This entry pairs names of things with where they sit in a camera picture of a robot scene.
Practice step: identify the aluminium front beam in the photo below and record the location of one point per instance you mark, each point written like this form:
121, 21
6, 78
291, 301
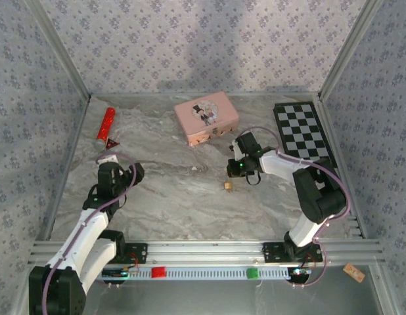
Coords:
206, 251

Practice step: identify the small circuit board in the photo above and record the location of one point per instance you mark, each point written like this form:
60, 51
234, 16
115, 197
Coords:
300, 272
116, 273

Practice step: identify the pink tin box with couple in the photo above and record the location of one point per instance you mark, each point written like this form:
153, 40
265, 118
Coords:
206, 115

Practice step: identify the orange paper tag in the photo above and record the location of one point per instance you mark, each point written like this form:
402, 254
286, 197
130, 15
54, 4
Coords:
353, 272

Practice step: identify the black red triangular tag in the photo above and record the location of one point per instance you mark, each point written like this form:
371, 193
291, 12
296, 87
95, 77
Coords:
111, 143

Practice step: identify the red square button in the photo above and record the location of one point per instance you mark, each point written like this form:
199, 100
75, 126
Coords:
158, 273

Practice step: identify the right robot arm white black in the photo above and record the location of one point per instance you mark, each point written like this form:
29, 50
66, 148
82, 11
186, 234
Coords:
278, 164

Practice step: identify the green square button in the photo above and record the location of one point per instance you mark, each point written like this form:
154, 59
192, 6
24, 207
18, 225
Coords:
253, 273

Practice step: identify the aluminium corner post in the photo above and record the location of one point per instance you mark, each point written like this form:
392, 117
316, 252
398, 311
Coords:
351, 49
58, 49

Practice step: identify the aluminium side rail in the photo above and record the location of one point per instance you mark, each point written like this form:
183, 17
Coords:
347, 183
68, 164

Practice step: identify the black white chessboard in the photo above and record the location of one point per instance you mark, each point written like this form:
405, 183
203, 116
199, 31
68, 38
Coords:
298, 131

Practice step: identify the red glitter tube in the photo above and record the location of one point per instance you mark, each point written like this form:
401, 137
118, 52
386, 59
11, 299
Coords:
106, 126

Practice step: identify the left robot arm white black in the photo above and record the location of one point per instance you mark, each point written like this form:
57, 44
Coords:
88, 236

